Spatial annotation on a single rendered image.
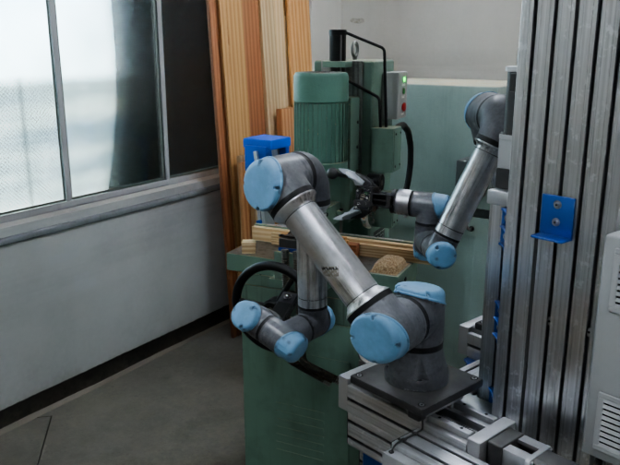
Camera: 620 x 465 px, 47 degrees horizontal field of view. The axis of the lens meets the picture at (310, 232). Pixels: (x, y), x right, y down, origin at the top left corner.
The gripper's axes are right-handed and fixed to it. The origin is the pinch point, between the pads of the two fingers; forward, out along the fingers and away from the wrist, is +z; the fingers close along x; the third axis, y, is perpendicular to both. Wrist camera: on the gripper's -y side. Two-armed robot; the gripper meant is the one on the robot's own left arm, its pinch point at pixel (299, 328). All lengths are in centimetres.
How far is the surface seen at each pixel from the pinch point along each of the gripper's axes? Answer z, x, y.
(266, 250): 21.6, -27.6, -26.0
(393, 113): 30, 4, -82
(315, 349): 29.1, -5.8, 2.9
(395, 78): 24, 5, -92
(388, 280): 15.5, 18.8, -20.3
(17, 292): 36, -144, 2
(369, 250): 27.0, 6.7, -31.6
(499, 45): 194, 2, -201
